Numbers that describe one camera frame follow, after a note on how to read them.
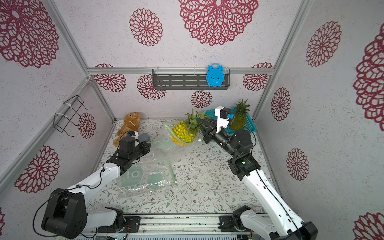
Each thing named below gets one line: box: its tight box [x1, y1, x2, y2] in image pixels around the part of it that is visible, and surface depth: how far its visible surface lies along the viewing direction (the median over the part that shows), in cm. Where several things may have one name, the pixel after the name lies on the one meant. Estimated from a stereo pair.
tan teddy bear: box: [113, 112, 142, 147], surface depth 108 cm
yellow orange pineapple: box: [171, 109, 208, 147], surface depth 66 cm
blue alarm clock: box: [206, 63, 225, 87], surface depth 90 cm
